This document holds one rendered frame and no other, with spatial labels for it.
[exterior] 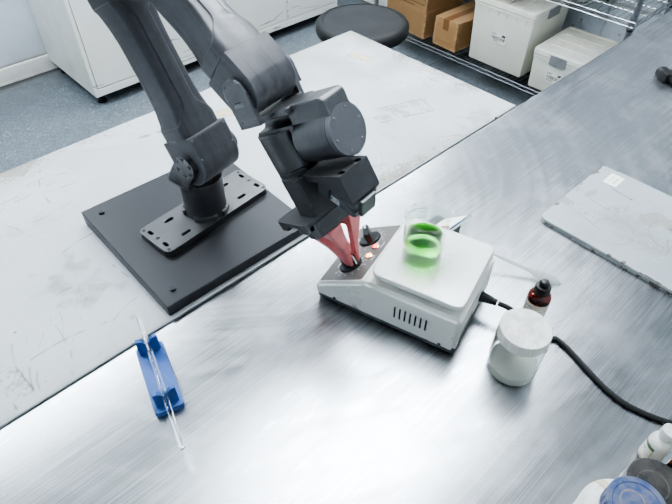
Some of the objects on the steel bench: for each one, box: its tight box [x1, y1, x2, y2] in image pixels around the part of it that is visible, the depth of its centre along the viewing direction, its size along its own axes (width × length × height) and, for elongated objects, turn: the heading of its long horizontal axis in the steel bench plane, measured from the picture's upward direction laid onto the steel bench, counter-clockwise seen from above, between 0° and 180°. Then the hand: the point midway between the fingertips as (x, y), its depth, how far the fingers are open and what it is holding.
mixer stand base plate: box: [540, 166, 672, 296], centre depth 84 cm, size 30×20×1 cm, turn 43°
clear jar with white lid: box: [486, 308, 553, 387], centre depth 66 cm, size 6×6×8 cm
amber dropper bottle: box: [522, 279, 552, 317], centre depth 72 cm, size 3×3×7 cm
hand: (350, 257), depth 73 cm, fingers closed, pressing on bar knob
